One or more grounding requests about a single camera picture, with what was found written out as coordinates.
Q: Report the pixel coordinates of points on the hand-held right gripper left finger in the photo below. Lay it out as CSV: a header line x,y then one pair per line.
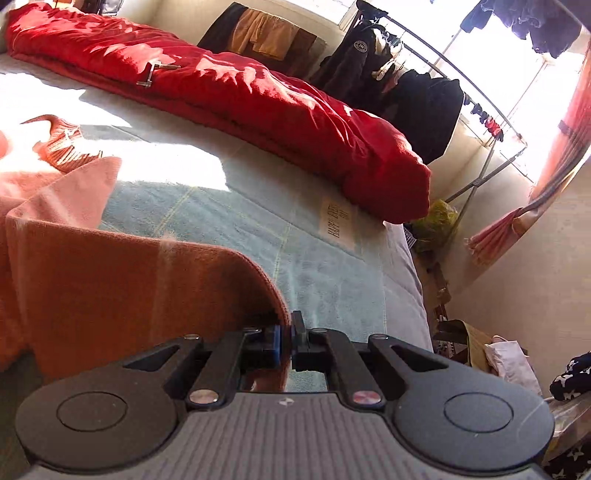
x,y
274,344

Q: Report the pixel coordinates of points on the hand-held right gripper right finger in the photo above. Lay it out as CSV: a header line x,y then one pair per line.
x,y
300,344

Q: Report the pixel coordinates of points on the orange knit sweater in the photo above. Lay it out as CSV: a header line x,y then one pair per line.
x,y
115,286

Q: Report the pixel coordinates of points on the dark clothes at window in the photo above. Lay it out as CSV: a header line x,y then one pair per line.
x,y
531,23

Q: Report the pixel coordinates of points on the olive brown bag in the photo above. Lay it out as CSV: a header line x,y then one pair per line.
x,y
461,341

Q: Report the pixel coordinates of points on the yellow plastic bag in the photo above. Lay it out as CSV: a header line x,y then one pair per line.
x,y
436,224

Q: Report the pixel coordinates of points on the white cloth bag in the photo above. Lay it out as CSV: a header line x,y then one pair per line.
x,y
512,364

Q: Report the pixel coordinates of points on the red quilt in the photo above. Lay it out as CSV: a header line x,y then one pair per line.
x,y
277,106

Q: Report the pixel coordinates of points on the dark star-printed cloth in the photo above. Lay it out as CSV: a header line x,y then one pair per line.
x,y
572,376

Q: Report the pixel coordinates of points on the black jacket with round badge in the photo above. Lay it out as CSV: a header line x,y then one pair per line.
x,y
355,60

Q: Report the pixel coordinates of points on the red socks on rack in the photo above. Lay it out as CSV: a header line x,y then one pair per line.
x,y
489,120

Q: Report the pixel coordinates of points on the brown hanging towel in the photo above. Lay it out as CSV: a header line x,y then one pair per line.
x,y
302,46

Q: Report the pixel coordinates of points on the orange hanging towel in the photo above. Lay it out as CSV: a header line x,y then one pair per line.
x,y
263,32

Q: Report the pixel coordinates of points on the dark hanging garment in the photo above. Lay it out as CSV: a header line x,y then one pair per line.
x,y
221,27

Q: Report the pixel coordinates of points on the pink curtain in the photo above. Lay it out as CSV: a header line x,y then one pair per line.
x,y
563,147

